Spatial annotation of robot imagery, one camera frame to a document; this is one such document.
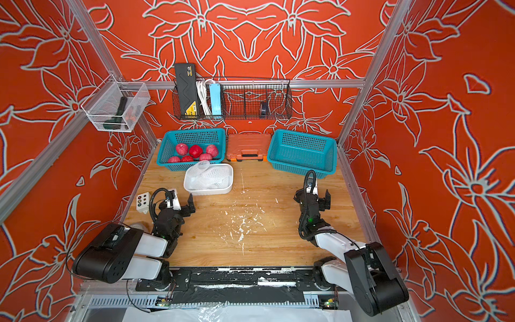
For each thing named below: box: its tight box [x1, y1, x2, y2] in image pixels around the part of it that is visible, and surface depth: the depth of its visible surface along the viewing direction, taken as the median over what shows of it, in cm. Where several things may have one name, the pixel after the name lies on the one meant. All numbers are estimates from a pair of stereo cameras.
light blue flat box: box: [209, 83, 222, 116], surface depth 92 cm
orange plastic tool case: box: [225, 133, 271, 162], surface depth 112 cm
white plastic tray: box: [183, 163, 234, 196], surface depth 96 cm
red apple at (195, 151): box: [189, 144, 204, 159], surface depth 111 cm
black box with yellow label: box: [174, 63, 200, 121], surface depth 89 cm
